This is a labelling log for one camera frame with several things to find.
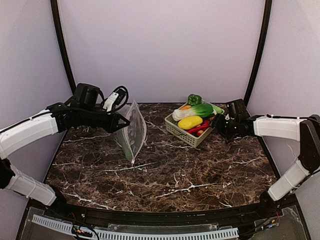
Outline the pale green plastic basket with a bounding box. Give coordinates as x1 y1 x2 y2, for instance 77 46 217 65
165 100 225 148

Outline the white slotted cable duct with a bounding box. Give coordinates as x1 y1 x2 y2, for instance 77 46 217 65
31 214 239 240

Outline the right black frame post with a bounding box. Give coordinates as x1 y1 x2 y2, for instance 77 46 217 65
243 0 273 106

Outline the green bell pepper toy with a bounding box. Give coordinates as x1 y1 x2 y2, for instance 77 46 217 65
187 94 202 106

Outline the black front rail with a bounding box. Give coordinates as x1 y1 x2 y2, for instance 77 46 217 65
42 191 287 229

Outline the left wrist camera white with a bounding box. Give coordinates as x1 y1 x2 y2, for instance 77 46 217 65
101 85 129 114

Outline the yellow lemon toy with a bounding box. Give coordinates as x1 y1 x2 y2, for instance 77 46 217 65
177 116 203 130

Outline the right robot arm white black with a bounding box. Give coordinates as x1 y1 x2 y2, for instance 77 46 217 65
211 99 320 217

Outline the red chili pepper toy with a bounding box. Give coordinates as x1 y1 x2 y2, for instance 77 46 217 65
186 124 210 134

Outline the clear zip top bag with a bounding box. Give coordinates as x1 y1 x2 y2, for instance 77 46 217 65
118 100 147 166

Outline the left black frame post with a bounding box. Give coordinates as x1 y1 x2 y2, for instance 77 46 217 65
50 0 77 94

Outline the bok choy toy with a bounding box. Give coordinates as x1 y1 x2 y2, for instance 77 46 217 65
172 103 217 121

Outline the green cucumber toy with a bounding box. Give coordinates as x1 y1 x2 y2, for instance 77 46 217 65
116 129 132 161

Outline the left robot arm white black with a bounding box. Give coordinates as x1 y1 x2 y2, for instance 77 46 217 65
0 83 130 207

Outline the black frame post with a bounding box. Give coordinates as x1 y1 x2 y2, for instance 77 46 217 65
243 0 273 106
50 0 77 94

